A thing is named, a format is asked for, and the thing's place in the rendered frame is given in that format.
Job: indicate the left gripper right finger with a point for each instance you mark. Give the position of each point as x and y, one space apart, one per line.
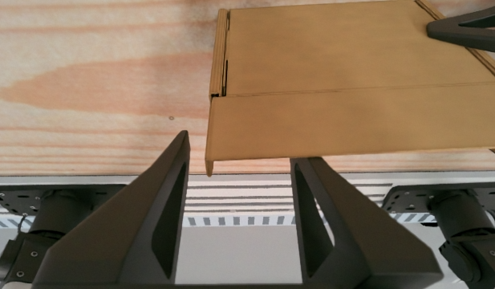
372 250

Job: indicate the brown cardboard box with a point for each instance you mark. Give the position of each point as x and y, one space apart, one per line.
340 79

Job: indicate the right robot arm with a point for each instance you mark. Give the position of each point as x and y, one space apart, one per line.
456 210

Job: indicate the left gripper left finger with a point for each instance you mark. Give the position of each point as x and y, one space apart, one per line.
113 243

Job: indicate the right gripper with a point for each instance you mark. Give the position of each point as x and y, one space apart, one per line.
467 30

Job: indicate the grey aluminium extrusion bar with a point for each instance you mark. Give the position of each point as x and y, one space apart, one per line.
268 187

